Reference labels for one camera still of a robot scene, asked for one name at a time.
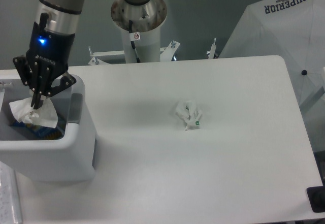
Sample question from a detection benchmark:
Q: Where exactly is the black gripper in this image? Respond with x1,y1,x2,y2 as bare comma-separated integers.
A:
13,22,77,109

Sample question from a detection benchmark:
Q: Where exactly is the white tissue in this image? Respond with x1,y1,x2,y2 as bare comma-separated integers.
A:
9,97,58,128

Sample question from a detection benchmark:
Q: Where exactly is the white green wrapper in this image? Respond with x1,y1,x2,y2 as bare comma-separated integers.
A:
175,100,203,131

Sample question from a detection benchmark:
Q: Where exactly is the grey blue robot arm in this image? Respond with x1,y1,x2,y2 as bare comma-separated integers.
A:
13,0,167,109

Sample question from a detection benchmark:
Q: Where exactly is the white trash can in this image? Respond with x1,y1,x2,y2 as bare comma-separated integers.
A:
1,70,96,181

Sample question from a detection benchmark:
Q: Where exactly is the blue snack wrapper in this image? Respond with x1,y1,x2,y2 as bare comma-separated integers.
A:
10,121,66,140

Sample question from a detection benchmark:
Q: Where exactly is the white superior umbrella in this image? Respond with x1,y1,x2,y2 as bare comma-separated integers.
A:
220,0,324,104

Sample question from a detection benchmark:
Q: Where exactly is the black device at edge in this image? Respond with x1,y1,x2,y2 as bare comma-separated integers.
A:
307,186,324,213

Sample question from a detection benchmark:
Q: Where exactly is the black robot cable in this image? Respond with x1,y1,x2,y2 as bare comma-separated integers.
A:
128,19,142,63

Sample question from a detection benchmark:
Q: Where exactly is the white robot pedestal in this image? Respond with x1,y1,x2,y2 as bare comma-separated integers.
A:
120,27,160,63

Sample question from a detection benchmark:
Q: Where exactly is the white metal base frame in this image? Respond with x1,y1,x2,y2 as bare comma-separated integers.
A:
88,38,219,66

